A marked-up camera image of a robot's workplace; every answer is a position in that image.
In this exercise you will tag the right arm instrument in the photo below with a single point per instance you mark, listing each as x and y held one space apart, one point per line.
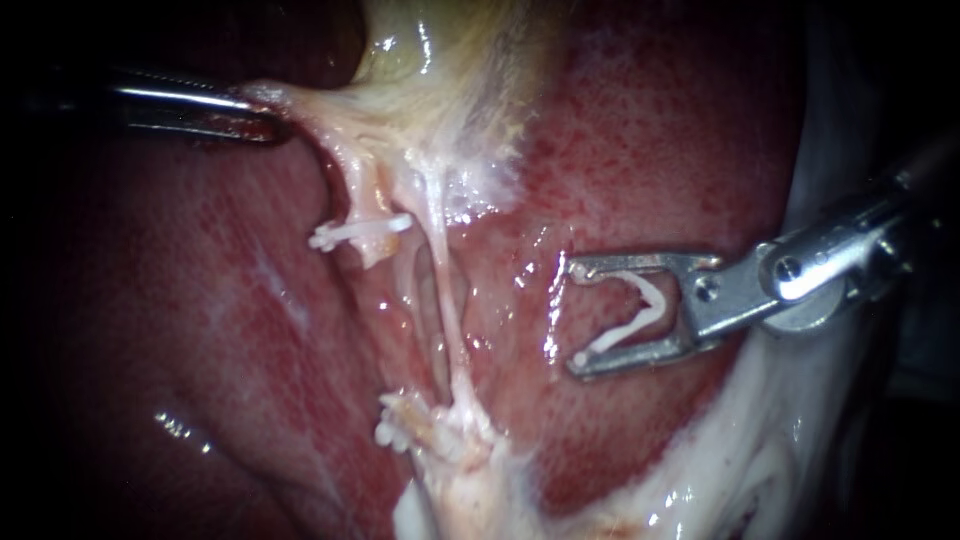
810 259

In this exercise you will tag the right arm instrument jaw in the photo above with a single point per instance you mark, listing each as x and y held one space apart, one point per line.
637 262
637 356

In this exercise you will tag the left arm instrument jaw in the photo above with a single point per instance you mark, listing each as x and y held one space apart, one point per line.
187 96
225 129

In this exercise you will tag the white clip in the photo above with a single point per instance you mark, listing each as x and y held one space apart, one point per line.
651 298
390 436
360 229
391 405

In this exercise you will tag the gallbladder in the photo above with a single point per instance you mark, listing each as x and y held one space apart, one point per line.
450 52

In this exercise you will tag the thin tube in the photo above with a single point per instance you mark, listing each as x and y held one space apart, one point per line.
369 196
417 420
444 285

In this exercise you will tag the dark red liver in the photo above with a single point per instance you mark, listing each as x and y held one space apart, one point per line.
637 135

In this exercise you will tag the pale fatty tissue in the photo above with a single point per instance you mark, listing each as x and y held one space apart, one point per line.
420 247
750 465

